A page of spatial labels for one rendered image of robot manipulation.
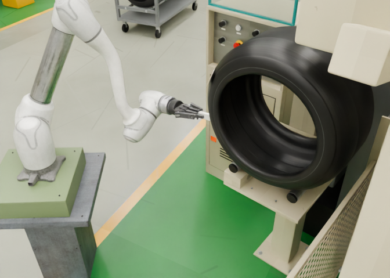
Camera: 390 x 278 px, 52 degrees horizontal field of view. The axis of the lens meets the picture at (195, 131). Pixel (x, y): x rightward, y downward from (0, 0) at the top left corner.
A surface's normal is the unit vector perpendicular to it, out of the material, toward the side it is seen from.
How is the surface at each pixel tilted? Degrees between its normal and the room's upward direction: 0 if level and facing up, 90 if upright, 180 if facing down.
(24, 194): 1
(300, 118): 90
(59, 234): 90
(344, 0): 90
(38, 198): 1
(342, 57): 72
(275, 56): 42
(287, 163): 6
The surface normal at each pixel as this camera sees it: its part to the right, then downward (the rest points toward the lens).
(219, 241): -0.01, -0.81
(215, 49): -0.64, 0.46
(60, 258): 0.03, 0.58
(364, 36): -0.62, 0.18
